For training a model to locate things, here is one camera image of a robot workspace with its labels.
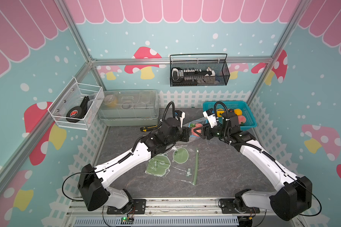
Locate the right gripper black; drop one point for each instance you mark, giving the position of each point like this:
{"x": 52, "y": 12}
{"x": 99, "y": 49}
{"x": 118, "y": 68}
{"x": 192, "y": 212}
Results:
{"x": 206, "y": 128}

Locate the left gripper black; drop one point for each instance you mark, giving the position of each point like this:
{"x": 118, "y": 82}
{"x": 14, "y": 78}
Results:
{"x": 185, "y": 132}

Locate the pink peach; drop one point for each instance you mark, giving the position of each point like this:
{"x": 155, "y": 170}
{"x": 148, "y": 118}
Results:
{"x": 241, "y": 119}
{"x": 197, "y": 126}

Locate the clear blue zip-top bag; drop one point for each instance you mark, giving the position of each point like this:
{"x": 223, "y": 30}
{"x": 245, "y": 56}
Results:
{"x": 194, "y": 125}

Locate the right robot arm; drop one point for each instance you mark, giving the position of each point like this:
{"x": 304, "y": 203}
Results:
{"x": 292, "y": 194}

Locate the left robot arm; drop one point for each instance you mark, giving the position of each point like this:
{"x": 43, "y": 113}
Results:
{"x": 95, "y": 182}

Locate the yellow peach left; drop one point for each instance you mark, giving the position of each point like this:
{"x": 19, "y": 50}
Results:
{"x": 220, "y": 112}

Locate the yellow peach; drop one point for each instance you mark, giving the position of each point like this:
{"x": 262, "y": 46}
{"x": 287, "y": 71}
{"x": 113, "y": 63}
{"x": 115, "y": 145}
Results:
{"x": 238, "y": 112}
{"x": 220, "y": 112}

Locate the green zipper bag with coasters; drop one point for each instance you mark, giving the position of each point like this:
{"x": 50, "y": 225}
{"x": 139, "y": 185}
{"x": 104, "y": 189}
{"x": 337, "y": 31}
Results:
{"x": 179, "y": 163}

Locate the yellow peach right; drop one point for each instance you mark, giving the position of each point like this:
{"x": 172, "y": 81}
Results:
{"x": 238, "y": 112}

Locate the teal plastic basket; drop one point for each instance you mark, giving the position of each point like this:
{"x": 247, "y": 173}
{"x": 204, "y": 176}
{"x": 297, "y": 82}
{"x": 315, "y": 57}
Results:
{"x": 246, "y": 112}

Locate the yellow black utility knife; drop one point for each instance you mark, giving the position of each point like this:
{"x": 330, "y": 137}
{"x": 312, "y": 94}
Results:
{"x": 149, "y": 128}

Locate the white black items in basket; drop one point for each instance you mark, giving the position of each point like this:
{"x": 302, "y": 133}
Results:
{"x": 193, "y": 77}

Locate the translucent green storage box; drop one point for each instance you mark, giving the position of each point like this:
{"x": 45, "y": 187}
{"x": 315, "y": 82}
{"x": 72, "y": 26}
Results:
{"x": 130, "y": 108}

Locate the small green circuit board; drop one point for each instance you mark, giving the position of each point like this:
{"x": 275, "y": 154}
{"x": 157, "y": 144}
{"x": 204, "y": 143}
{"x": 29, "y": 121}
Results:
{"x": 127, "y": 221}

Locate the black tape roll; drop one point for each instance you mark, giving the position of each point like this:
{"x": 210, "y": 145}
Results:
{"x": 77, "y": 113}

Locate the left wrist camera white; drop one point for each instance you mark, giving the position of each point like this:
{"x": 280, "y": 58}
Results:
{"x": 180, "y": 116}

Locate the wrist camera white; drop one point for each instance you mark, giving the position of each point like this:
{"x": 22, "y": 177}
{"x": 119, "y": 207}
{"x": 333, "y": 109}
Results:
{"x": 180, "y": 116}
{"x": 211, "y": 117}

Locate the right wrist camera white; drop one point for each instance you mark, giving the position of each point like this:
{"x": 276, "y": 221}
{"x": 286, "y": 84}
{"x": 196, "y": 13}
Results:
{"x": 211, "y": 117}

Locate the black wire mesh basket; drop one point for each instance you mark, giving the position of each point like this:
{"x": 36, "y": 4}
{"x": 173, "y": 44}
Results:
{"x": 216, "y": 62}

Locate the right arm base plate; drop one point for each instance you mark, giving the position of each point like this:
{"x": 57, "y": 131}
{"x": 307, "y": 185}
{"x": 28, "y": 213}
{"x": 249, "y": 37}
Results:
{"x": 236, "y": 206}

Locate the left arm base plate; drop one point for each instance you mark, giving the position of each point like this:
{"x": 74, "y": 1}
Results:
{"x": 136, "y": 206}

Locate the clear acrylic wall bin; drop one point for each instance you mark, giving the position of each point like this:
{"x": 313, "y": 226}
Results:
{"x": 72, "y": 96}

